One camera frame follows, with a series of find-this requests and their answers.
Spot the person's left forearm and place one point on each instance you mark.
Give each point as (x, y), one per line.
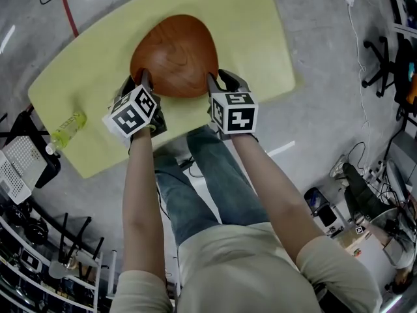
(143, 201)

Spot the grey shell chair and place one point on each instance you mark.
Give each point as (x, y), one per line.
(65, 269)

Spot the white plastic basket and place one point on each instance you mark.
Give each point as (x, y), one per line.
(19, 161)

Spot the clear glass bottle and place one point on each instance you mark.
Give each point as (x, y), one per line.
(68, 263)

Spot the brown wooden bowl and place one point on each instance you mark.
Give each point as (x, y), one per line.
(176, 54)

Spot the person's right forearm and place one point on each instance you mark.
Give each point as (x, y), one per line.
(270, 194)

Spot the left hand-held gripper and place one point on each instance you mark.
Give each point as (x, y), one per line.
(130, 116)

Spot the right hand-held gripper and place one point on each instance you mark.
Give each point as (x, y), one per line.
(239, 116)

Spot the orange pouch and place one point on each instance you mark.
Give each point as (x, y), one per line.
(413, 90)

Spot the yellow-green table top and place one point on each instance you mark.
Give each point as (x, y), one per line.
(97, 60)

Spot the person's white shirt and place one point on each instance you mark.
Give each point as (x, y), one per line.
(241, 272)

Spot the black office chair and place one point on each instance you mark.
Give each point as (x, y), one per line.
(384, 64)

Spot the blue toy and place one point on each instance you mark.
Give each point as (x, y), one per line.
(412, 70)

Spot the green plastic bottle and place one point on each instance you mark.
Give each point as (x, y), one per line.
(68, 129)

